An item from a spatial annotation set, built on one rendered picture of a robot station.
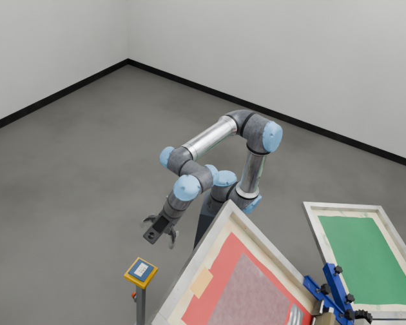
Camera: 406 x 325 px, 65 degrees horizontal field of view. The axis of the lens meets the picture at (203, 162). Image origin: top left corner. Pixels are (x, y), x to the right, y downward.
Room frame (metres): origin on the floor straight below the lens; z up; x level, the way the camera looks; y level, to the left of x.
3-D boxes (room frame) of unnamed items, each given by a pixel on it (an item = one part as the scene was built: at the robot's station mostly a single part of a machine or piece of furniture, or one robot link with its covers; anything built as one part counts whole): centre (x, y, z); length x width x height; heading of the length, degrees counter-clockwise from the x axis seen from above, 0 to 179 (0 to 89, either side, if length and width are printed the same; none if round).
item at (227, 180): (1.22, -0.13, 1.37); 0.13 x 0.12 x 0.14; 57
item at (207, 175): (0.81, 0.00, 1.77); 0.11 x 0.11 x 0.08; 57
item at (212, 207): (1.22, -0.13, 1.25); 0.15 x 0.15 x 0.10
